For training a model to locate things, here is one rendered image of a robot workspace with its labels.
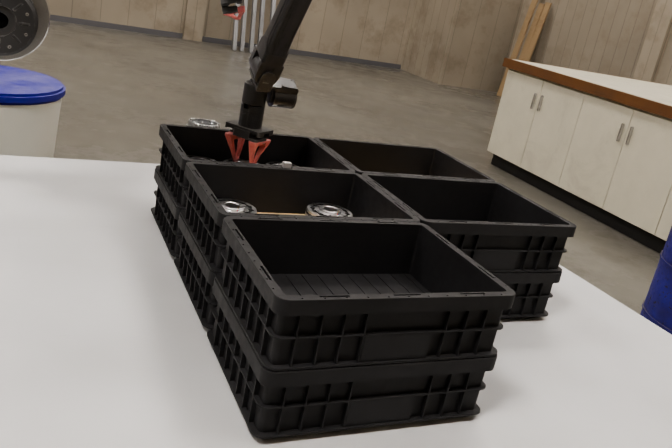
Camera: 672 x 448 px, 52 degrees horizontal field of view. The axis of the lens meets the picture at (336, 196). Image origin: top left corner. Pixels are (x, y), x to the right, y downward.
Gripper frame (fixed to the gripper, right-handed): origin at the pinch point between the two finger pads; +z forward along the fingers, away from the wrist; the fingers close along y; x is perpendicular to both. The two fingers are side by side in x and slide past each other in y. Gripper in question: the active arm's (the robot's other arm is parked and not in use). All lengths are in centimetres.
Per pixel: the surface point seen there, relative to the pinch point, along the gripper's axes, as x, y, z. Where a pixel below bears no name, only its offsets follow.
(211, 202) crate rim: 44, -24, -6
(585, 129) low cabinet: -417, -21, 28
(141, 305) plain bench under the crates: 48, -15, 17
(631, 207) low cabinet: -378, -72, 66
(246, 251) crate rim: 57, -41, -7
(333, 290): 37, -48, 3
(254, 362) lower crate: 63, -50, 5
